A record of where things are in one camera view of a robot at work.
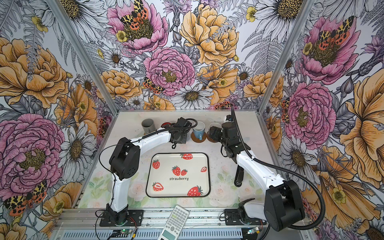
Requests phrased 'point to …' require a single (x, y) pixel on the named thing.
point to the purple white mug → (215, 124)
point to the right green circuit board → (251, 231)
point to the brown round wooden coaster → (209, 138)
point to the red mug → (165, 123)
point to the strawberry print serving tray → (178, 175)
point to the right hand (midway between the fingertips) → (216, 134)
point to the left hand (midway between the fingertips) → (179, 141)
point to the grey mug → (148, 125)
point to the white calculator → (175, 223)
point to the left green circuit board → (125, 231)
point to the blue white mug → (199, 130)
